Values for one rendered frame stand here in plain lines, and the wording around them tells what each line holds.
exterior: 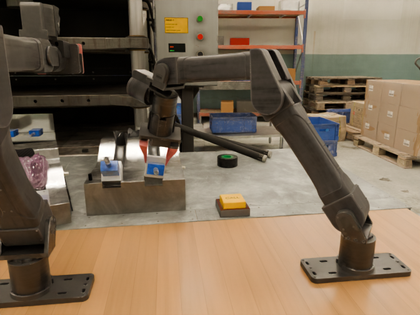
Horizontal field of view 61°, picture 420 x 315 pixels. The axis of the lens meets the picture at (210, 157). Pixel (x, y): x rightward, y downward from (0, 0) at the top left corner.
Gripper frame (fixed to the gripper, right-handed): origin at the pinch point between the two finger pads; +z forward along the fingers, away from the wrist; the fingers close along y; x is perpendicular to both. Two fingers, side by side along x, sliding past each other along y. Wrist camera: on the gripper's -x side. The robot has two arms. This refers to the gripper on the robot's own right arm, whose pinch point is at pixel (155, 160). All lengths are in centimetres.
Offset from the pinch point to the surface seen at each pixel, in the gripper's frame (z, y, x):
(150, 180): 7.1, 0.6, -0.3
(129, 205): 11.2, 5.4, 6.0
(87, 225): 13.0, 14.8, 12.8
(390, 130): 113, -293, -281
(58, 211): 11.2, 22.2, 10.5
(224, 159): 17.8, -26.5, -31.0
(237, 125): 160, -115, -326
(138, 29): -10, 12, -81
